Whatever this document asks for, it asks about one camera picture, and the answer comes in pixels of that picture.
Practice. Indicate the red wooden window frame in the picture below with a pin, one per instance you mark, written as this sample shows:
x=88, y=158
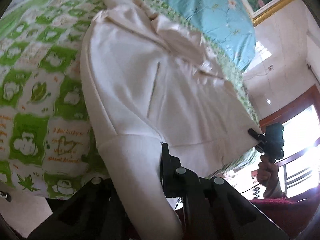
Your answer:
x=308, y=98

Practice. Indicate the person's right hand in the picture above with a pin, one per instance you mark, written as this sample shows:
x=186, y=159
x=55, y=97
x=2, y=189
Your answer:
x=266, y=168

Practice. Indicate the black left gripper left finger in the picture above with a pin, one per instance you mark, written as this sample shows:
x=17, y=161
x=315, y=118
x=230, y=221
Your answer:
x=94, y=212

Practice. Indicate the teal floral quilt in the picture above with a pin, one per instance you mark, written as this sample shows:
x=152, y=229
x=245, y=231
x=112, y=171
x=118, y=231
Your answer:
x=227, y=23

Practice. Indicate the right forearm light sleeve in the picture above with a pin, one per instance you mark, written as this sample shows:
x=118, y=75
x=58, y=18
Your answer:
x=272, y=188

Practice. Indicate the dark red clothing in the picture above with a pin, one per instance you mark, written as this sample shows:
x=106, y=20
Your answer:
x=292, y=215

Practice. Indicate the white large garment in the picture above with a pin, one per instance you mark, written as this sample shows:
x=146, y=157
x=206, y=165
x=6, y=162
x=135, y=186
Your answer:
x=148, y=81

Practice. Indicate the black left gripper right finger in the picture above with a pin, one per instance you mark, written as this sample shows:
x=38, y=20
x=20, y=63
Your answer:
x=213, y=209

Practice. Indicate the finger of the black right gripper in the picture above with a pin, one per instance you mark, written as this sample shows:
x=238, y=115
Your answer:
x=258, y=137

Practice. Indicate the green patterned bed sheet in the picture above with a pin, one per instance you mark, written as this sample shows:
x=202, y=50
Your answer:
x=47, y=143

